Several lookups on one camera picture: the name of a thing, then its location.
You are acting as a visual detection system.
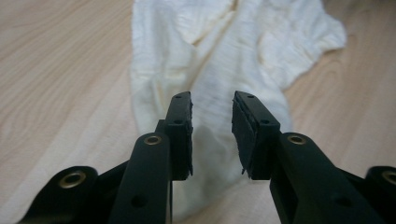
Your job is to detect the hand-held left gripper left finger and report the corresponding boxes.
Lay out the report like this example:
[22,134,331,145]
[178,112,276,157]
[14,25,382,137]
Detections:
[155,91,194,182]

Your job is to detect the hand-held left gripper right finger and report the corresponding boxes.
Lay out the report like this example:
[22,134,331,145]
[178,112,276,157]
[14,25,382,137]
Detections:
[231,91,281,181]

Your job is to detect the white cloth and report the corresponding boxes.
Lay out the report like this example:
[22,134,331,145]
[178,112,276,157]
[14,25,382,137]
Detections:
[129,0,347,220]

